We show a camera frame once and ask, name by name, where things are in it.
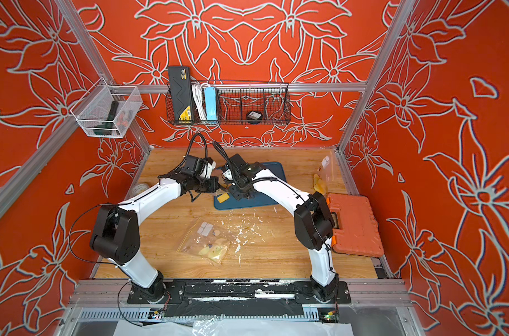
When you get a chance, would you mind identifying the yellow square cookie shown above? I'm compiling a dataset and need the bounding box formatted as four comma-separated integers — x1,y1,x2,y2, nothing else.
216,193,230,204

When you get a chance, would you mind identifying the clear bag yellow dog print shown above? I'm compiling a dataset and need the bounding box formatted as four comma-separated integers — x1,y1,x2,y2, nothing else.
313,153,338,195

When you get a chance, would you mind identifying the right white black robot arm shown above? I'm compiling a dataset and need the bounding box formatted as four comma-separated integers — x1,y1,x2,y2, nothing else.
213,141,339,302

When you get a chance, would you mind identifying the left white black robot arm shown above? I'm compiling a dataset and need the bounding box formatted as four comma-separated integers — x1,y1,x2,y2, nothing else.
90,132,220,301

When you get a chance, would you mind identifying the teal plastic tray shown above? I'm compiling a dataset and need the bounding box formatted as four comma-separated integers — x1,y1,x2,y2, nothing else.
213,161,291,210

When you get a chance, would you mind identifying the small black round device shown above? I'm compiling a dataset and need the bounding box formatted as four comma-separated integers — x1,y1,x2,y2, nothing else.
246,111,264,125

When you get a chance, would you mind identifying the clear tape roll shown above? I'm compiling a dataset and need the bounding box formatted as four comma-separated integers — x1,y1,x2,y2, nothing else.
131,183,150,197

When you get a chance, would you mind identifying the light blue box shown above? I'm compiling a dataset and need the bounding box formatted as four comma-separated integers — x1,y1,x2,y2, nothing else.
204,87,218,124

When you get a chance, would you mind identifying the black box yellow label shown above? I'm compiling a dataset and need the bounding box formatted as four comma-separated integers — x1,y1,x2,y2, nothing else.
168,66,194,125

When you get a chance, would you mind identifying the orange plastic tool case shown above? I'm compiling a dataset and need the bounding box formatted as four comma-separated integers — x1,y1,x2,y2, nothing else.
327,193,384,258

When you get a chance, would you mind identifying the black wire wall basket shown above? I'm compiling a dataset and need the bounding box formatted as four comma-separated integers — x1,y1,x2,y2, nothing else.
165,81,292,126

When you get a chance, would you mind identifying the white coiled cable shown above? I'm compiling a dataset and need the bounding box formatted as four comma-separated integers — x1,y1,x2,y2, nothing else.
192,82,208,123

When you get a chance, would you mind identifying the dark green tool handle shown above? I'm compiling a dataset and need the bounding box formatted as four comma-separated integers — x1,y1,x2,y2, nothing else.
93,100,119,136

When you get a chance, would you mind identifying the clear acrylic wall bin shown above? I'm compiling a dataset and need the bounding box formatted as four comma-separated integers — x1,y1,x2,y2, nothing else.
70,78,143,139

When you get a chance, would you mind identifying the black mounting base rail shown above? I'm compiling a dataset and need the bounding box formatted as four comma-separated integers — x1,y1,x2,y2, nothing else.
127,279,351,305

